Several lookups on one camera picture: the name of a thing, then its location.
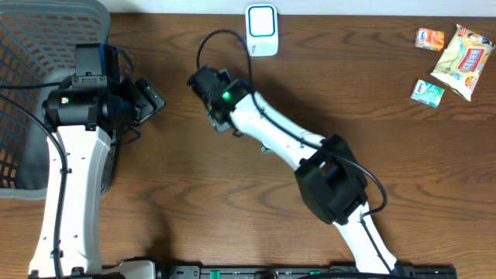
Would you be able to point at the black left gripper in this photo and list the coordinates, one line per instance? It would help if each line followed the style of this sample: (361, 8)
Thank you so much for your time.
(145, 101)

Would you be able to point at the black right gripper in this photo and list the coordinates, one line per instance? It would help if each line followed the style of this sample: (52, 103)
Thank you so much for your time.
(218, 126)

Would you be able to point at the green white tissue pack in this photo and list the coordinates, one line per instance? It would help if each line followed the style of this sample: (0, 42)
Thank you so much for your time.
(427, 93)

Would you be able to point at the orange tissue pack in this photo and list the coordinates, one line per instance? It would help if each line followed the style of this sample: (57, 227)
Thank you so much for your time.
(429, 39)

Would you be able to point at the yellow antibacterial wipes bag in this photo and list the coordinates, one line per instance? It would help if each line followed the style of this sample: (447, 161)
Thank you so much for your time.
(462, 62)

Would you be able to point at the dark green Zam-Buk box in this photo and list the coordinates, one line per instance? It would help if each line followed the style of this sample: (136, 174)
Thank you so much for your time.
(265, 149)

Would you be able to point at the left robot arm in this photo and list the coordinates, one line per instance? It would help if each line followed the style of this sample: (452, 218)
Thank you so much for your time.
(84, 118)

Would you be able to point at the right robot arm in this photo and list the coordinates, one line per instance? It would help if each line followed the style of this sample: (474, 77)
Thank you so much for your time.
(331, 182)

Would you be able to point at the white barcode scanner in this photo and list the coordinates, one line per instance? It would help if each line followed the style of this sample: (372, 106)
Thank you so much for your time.
(262, 38)

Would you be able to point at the dark grey plastic basket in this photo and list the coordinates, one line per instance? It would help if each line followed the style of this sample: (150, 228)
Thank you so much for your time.
(38, 40)

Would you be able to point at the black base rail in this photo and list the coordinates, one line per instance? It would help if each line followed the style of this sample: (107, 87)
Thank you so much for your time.
(196, 272)

